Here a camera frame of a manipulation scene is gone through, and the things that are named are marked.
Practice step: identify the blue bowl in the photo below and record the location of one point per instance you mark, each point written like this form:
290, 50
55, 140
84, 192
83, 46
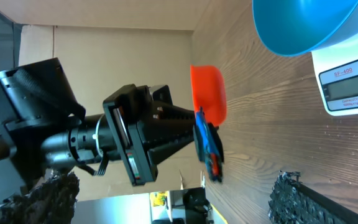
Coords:
295, 27

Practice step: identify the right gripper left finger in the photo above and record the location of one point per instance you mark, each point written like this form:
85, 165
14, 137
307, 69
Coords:
53, 202

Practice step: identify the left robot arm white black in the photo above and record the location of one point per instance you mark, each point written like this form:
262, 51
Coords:
45, 127

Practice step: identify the white digital kitchen scale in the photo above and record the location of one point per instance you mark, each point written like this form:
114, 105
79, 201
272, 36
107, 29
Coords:
336, 71

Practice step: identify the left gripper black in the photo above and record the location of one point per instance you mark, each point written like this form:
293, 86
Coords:
139, 144

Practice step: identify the orange measuring scoop blue handle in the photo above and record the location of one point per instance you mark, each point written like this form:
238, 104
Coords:
210, 107

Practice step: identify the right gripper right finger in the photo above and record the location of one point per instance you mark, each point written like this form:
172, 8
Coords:
292, 202

